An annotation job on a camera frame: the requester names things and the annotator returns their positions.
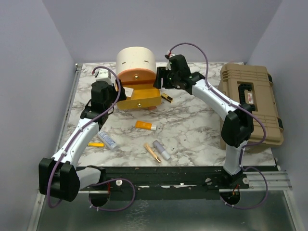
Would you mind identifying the peach top drawer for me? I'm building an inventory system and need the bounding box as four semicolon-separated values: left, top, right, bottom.
118;68;156;85

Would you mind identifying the white small box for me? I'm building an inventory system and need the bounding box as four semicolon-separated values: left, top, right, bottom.
124;87;134;97

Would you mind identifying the cream round drawer organizer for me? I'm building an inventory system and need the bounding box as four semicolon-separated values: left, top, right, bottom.
116;47;162;110

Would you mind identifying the orange sunscreen tube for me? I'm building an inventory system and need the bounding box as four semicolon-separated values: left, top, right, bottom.
135;121;157;131

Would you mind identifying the yellow drawer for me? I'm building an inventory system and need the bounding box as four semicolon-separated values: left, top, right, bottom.
117;84;162;110

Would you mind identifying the tan plastic tool case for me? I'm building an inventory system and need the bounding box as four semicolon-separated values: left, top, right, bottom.
218;63;284;154

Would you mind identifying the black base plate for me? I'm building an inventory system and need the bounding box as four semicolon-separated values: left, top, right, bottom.
80;167;249;201

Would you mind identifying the white blue tube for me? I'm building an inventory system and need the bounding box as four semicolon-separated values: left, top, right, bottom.
97;131;118;151

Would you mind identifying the pink blush palette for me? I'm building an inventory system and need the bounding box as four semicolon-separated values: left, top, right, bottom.
148;106;157;111

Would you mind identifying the beige gold concealer tube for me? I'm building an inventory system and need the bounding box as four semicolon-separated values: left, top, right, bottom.
143;143;161;163

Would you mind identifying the aluminium rail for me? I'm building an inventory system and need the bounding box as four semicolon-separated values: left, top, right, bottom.
51;168;291;201

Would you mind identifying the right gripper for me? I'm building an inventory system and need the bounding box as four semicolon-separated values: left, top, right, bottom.
153;66;180;89

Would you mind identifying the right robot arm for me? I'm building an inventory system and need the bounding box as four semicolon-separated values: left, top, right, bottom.
153;55;254;188

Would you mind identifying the lavender white bottle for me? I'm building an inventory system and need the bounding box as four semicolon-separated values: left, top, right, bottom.
153;140;171;161

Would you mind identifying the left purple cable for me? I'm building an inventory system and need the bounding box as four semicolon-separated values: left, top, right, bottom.
47;66;136;212

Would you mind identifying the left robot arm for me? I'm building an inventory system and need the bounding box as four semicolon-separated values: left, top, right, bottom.
38;80;127;202

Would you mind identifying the yellow mascara tube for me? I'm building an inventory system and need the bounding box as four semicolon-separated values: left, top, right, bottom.
88;143;105;148

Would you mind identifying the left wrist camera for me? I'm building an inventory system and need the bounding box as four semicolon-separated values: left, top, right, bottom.
95;69;113;85

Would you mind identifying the black gold lipstick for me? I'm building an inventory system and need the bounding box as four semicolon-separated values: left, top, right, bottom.
161;93;173;103

